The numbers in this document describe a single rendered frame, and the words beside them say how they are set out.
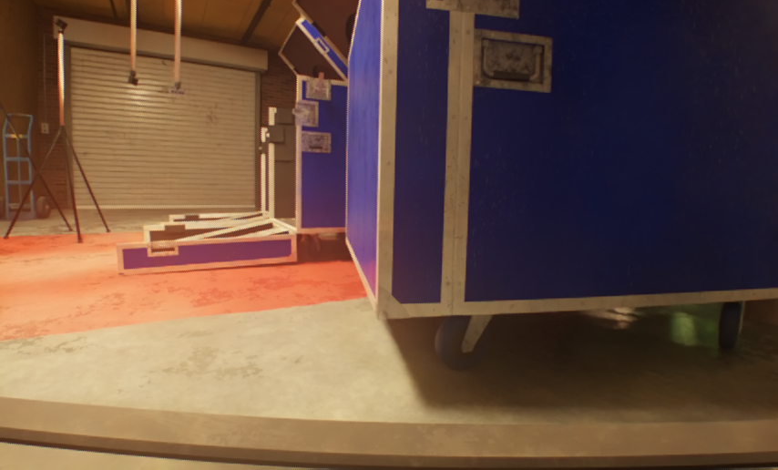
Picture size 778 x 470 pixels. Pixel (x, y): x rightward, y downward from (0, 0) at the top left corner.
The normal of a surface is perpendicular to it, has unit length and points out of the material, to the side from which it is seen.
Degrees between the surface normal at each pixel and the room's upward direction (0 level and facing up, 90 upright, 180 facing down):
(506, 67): 90
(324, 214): 90
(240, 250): 90
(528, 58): 90
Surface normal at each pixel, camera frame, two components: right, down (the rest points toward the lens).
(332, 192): 0.44, 0.09
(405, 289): 0.17, 0.10
